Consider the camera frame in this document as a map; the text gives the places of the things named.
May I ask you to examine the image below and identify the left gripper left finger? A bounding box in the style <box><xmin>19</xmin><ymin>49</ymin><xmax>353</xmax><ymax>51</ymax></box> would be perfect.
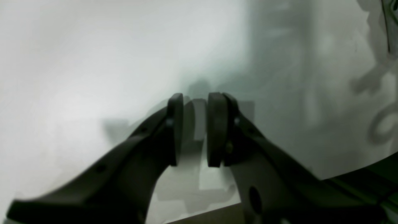
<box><xmin>6</xmin><ymin>93</ymin><xmax>184</xmax><ymax>224</ymax></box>

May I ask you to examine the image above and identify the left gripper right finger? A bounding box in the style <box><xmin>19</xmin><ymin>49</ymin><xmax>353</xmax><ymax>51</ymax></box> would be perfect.
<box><xmin>207</xmin><ymin>92</ymin><xmax>386</xmax><ymax>224</ymax></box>

